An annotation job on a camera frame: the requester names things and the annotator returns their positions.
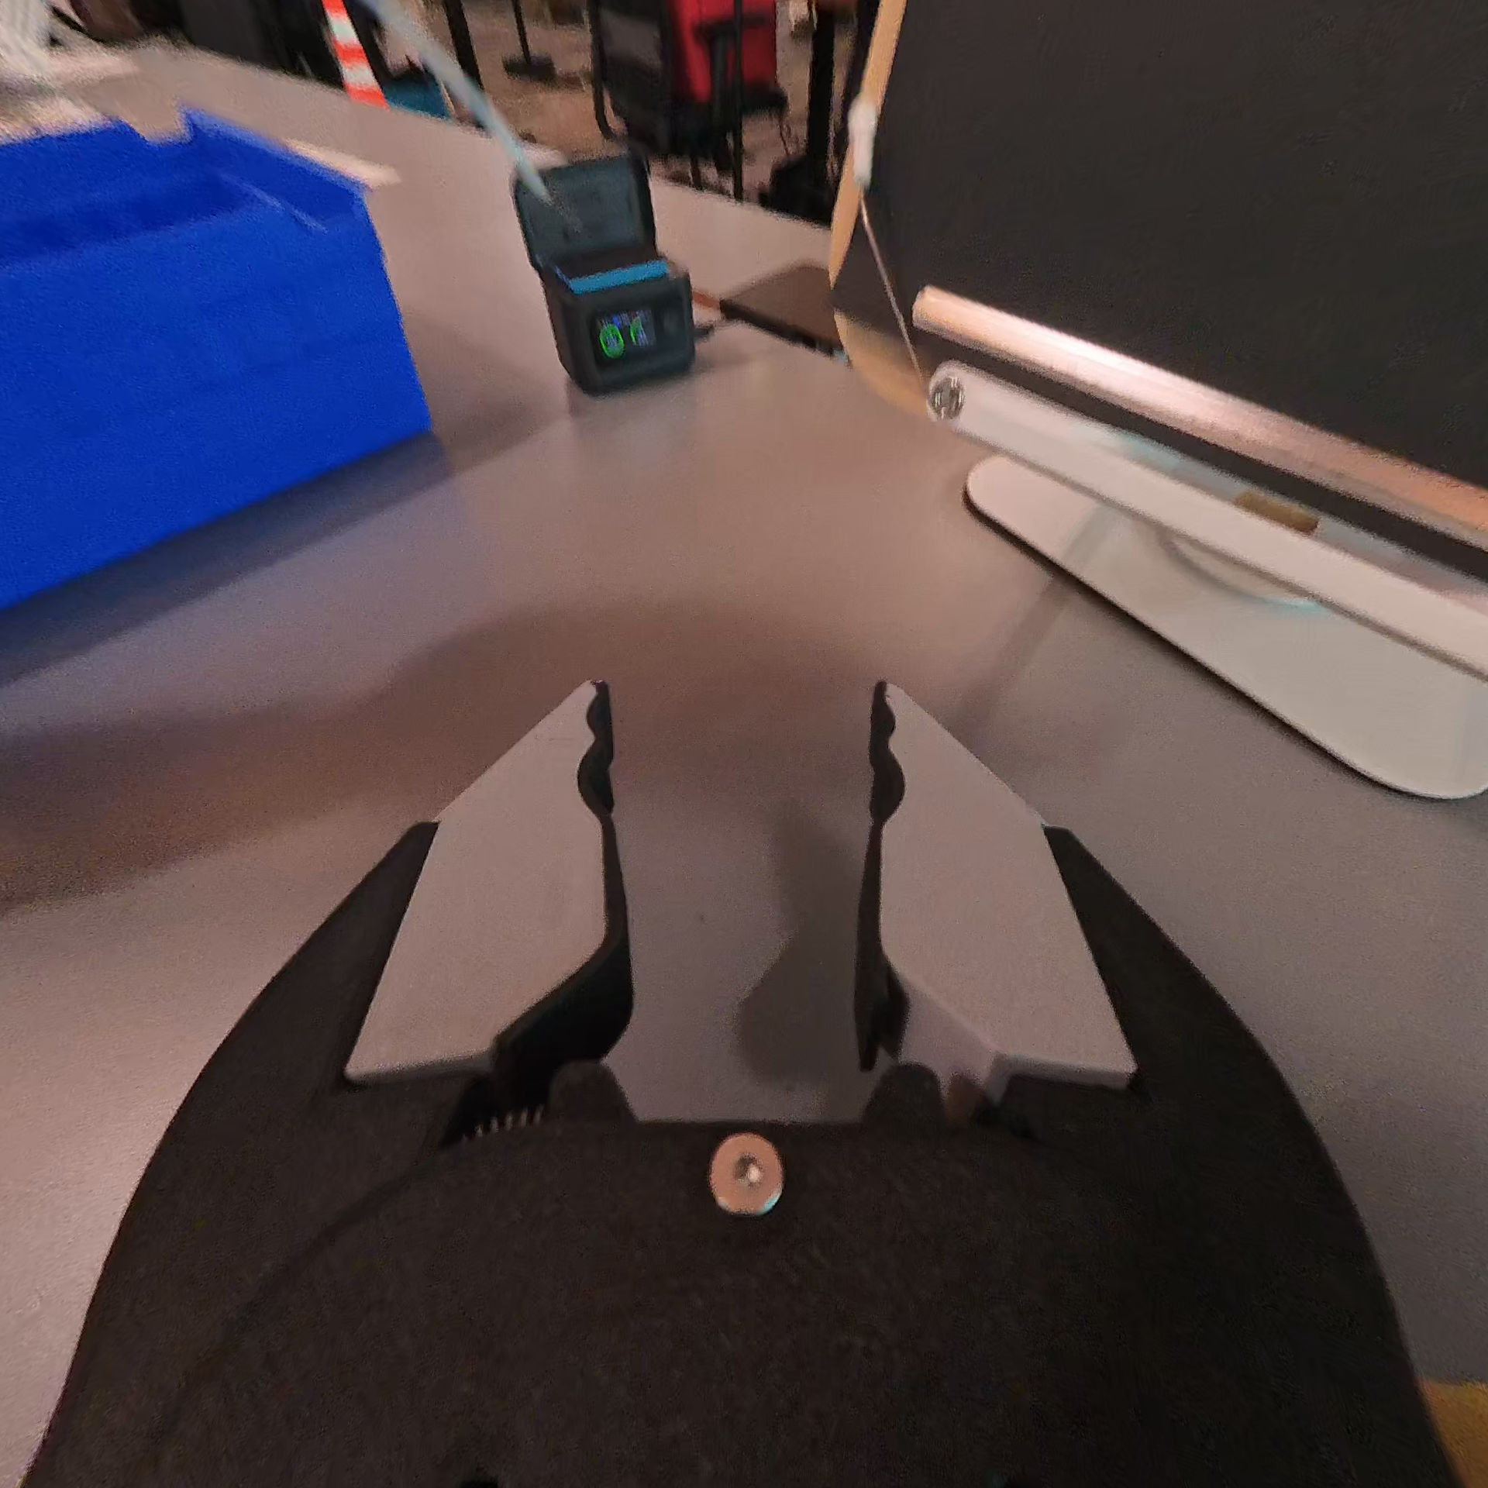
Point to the dark brown flat panel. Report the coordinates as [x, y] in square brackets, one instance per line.
[785, 309]

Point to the blue plastic bin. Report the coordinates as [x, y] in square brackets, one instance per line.
[174, 350]

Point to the black monitor with wooden edge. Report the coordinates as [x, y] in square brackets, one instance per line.
[1162, 175]

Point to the black charging case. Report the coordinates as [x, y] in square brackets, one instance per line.
[627, 338]

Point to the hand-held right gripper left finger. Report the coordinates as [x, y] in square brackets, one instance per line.
[488, 931]

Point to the orange traffic cone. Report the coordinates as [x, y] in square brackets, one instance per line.
[349, 52]

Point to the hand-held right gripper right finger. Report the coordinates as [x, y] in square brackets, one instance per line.
[999, 931]

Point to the red plastic bin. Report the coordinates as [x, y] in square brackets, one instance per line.
[721, 52]

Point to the yellow plastic bin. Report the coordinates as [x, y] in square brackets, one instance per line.
[1458, 1443]

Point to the thin white rod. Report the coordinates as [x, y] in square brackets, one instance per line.
[464, 93]

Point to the black office chair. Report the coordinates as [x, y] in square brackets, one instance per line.
[627, 70]

